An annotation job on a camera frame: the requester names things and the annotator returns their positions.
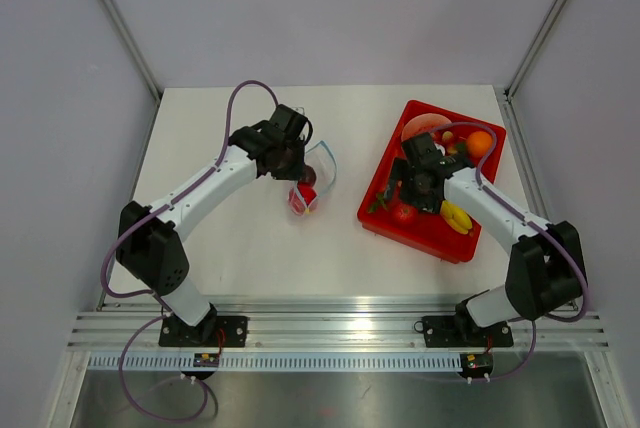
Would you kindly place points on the orange fruit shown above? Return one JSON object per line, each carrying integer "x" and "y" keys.
{"x": 479, "y": 144}

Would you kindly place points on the lychee bunch with leaf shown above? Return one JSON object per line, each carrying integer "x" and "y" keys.
{"x": 449, "y": 142}

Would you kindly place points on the circuit board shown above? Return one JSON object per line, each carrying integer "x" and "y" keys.
{"x": 477, "y": 364}
{"x": 206, "y": 360}

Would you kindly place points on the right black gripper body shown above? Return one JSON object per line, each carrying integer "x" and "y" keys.
{"x": 412, "y": 191}

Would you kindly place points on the right aluminium corner post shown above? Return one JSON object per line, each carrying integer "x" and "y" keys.
{"x": 543, "y": 33}

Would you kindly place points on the watermelon slice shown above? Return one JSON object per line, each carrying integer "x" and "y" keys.
{"x": 423, "y": 124}

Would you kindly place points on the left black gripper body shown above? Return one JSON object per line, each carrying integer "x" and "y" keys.
{"x": 291, "y": 165}

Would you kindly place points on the aluminium corner post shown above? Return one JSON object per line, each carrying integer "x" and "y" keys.
{"x": 543, "y": 33}
{"x": 124, "y": 34}

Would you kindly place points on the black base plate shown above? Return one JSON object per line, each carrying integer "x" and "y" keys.
{"x": 223, "y": 331}
{"x": 440, "y": 331}

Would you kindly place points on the red plastic tray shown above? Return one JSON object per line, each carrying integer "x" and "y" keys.
{"x": 429, "y": 233}

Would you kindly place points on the red tomato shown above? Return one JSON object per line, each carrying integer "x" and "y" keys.
{"x": 302, "y": 199}

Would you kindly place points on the left aluminium corner post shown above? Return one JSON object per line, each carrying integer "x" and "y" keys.
{"x": 124, "y": 34}

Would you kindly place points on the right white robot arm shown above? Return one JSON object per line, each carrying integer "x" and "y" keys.
{"x": 546, "y": 267}

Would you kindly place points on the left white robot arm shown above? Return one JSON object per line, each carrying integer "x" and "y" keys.
{"x": 150, "y": 239}

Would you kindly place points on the yellow banana bunch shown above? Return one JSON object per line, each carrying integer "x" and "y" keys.
{"x": 456, "y": 218}

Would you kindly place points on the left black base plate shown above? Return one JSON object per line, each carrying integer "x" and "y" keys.
{"x": 223, "y": 331}

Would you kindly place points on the left circuit board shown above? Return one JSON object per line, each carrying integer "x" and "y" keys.
{"x": 206, "y": 360}

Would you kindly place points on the right circuit board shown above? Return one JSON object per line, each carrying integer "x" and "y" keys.
{"x": 477, "y": 364}

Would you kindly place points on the white slotted cable duct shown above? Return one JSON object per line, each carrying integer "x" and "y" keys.
{"x": 282, "y": 362}

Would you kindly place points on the clear zip top bag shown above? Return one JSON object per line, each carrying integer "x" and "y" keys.
{"x": 319, "y": 177}

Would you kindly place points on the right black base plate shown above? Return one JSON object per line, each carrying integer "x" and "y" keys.
{"x": 440, "y": 331}

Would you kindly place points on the aluminium rail frame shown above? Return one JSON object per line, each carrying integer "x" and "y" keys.
{"x": 328, "y": 324}

